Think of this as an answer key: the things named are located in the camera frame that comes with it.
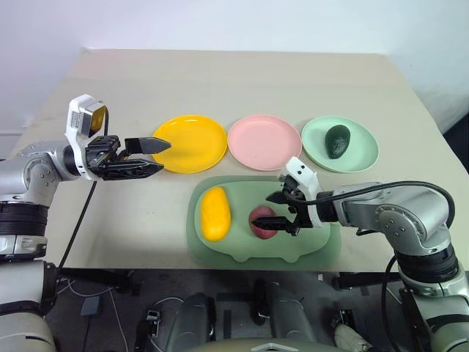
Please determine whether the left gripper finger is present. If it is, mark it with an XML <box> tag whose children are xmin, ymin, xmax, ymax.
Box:
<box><xmin>99</xmin><ymin>160</ymin><xmax>165</xmax><ymax>181</ymax></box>
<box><xmin>124</xmin><ymin>136</ymin><xmax>172</xmax><ymax>155</ymax></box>

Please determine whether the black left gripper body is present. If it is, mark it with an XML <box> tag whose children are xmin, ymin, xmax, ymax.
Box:
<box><xmin>86</xmin><ymin>135</ymin><xmax>128</xmax><ymax>180</ymax></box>

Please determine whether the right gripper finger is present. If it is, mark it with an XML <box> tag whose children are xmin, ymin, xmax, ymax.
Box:
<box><xmin>252</xmin><ymin>216</ymin><xmax>295</xmax><ymax>232</ymax></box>
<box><xmin>265</xmin><ymin>190</ymin><xmax>293</xmax><ymax>205</ymax></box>

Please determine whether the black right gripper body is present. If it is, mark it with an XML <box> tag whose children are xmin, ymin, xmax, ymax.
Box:
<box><xmin>281</xmin><ymin>175</ymin><xmax>313</xmax><ymax>236</ymax></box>

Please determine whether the yellow plate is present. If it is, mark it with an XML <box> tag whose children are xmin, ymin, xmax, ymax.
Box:
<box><xmin>151</xmin><ymin>114</ymin><xmax>228</xmax><ymax>175</ymax></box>

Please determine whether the pink plate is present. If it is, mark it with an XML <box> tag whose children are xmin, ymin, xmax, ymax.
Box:
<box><xmin>227</xmin><ymin>114</ymin><xmax>303</xmax><ymax>172</ymax></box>

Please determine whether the green plate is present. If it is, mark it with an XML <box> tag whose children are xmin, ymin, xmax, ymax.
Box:
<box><xmin>300</xmin><ymin>115</ymin><xmax>380</xmax><ymax>175</ymax></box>

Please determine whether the red peach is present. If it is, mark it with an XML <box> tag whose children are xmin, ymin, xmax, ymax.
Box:
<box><xmin>248</xmin><ymin>205</ymin><xmax>279</xmax><ymax>241</ymax></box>

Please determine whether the green tray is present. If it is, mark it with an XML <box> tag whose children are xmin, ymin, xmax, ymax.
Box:
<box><xmin>185</xmin><ymin>175</ymin><xmax>343</xmax><ymax>265</ymax></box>

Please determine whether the yellow mango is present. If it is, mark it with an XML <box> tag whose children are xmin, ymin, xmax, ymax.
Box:
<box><xmin>199</xmin><ymin>186</ymin><xmax>232</xmax><ymax>243</ymax></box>

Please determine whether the dark green avocado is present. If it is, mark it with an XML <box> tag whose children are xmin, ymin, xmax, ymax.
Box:
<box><xmin>325</xmin><ymin>124</ymin><xmax>352</xmax><ymax>160</ymax></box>

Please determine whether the dark rounded shape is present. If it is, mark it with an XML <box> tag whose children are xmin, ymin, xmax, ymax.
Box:
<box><xmin>171</xmin><ymin>292</ymin><xmax>217</xmax><ymax>348</ymax></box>

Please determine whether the beige rounded robot body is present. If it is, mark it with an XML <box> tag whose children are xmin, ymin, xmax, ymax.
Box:
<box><xmin>188</xmin><ymin>337</ymin><xmax>355</xmax><ymax>352</ymax></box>

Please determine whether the white shoe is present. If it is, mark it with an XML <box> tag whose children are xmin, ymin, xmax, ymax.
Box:
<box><xmin>333</xmin><ymin>324</ymin><xmax>372</xmax><ymax>350</ymax></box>

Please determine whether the grey floor box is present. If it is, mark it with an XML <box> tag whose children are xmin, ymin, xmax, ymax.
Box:
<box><xmin>79</xmin><ymin>296</ymin><xmax>101</xmax><ymax>317</ymax></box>

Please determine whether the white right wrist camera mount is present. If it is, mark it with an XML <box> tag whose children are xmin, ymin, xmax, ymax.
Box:
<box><xmin>279</xmin><ymin>156</ymin><xmax>325</xmax><ymax>230</ymax></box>

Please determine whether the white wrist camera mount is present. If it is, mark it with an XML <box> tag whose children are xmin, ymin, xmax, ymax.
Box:
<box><xmin>279</xmin><ymin>156</ymin><xmax>325</xmax><ymax>230</ymax></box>
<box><xmin>64</xmin><ymin>94</ymin><xmax>108</xmax><ymax>180</ymax></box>

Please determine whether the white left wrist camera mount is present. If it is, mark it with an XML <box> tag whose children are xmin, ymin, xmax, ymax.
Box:
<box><xmin>64</xmin><ymin>94</ymin><xmax>108</xmax><ymax>180</ymax></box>

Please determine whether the black table frame bar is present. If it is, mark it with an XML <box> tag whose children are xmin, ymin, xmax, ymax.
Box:
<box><xmin>60</xmin><ymin>268</ymin><xmax>142</xmax><ymax>296</ymax></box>
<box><xmin>330</xmin><ymin>272</ymin><xmax>403</xmax><ymax>295</ymax></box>

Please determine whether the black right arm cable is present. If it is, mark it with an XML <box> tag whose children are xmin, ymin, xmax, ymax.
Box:
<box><xmin>302</xmin><ymin>180</ymin><xmax>457</xmax><ymax>323</ymax></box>

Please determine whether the white floor cable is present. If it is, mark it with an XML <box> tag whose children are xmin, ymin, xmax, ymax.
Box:
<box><xmin>60</xmin><ymin>276</ymin><xmax>128</xmax><ymax>352</ymax></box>

